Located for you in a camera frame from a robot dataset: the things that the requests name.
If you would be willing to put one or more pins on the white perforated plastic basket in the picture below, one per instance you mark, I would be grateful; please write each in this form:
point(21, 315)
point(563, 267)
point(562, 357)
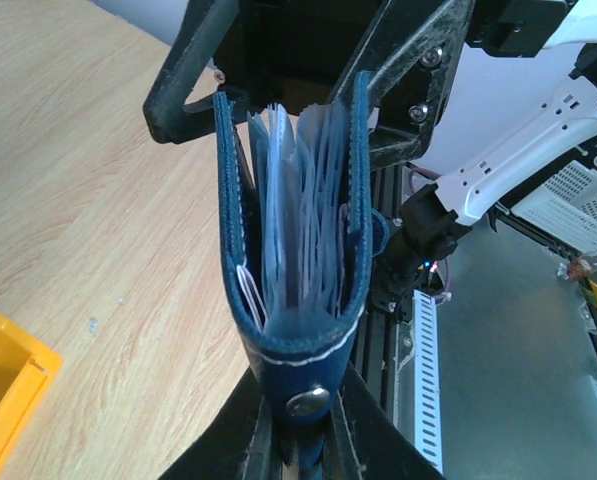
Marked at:
point(565, 207)

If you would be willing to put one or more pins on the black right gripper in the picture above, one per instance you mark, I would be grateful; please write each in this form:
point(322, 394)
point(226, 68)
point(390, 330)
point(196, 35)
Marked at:
point(298, 53)

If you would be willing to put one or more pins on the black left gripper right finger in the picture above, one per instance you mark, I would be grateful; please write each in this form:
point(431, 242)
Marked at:
point(361, 442)

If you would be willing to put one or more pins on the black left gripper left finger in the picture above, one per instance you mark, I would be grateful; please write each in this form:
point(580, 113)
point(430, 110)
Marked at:
point(238, 444)

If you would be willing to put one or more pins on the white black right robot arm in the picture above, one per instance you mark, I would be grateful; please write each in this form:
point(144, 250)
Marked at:
point(439, 215)

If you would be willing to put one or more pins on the yellow plastic bin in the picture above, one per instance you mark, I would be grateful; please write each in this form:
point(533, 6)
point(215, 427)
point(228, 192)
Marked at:
point(27, 369)

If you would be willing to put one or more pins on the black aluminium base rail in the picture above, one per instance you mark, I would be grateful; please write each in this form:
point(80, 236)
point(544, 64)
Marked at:
point(384, 349)

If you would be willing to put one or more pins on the white slotted cable duct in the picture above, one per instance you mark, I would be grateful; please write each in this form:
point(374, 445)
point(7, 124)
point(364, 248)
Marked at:
point(427, 411)

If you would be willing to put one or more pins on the blue card holder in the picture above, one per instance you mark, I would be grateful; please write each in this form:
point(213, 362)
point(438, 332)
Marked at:
point(297, 240)

